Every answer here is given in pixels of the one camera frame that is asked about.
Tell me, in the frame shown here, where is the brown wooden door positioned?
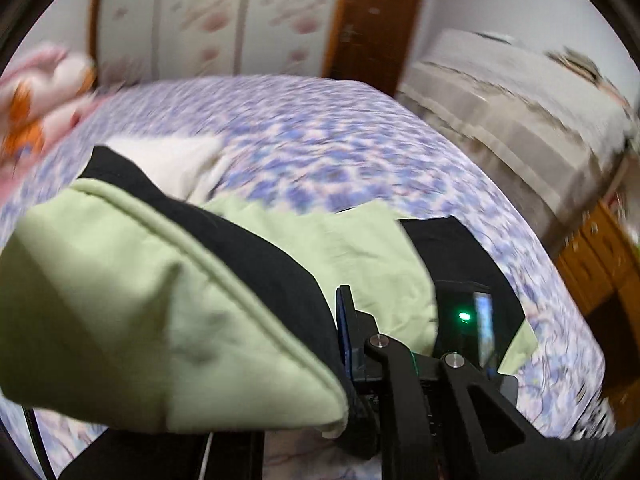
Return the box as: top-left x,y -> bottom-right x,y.
320,0 -> 432,97

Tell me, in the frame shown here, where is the pink bear print blanket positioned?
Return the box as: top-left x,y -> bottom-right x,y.
0,44 -> 101,173

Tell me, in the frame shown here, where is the white fleece cloth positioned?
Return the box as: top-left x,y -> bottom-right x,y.
104,132 -> 228,203

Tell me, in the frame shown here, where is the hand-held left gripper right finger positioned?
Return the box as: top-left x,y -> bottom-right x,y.
335,284 -> 551,480

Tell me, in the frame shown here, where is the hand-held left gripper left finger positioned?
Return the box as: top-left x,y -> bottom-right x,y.
75,427 -> 266,480

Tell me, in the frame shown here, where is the green and black hooded jacket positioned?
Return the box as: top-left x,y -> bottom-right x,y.
0,145 -> 540,461

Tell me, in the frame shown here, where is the orange wooden cabinet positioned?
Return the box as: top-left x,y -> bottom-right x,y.
554,200 -> 640,333

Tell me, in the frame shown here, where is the floral panel wardrobe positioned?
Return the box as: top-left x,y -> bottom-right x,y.
89,0 -> 353,88

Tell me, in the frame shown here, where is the black cable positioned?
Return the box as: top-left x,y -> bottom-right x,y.
21,405 -> 57,480

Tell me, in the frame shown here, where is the bed with purple floral sheet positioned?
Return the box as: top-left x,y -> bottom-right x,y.
0,74 -> 618,480

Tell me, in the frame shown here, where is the beige lace covered bed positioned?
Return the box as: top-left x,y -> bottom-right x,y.
395,29 -> 637,243

